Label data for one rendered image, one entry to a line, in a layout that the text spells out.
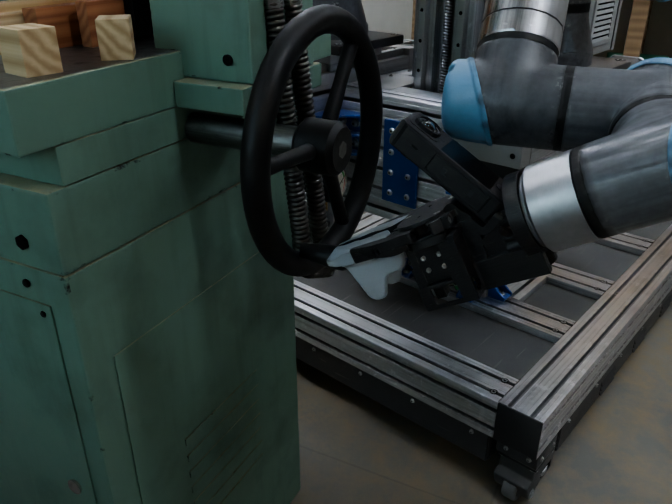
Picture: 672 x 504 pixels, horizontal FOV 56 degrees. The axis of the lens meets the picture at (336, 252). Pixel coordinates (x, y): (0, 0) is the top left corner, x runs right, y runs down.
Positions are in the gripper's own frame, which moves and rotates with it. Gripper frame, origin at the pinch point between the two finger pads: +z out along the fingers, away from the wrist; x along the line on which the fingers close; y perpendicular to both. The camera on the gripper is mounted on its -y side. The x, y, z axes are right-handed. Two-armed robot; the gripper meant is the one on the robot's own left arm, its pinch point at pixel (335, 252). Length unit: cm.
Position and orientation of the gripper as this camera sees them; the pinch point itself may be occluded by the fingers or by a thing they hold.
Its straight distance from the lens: 63.4
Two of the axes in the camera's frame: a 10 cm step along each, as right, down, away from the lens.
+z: -7.8, 2.7, 5.7
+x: 4.5, -3.9, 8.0
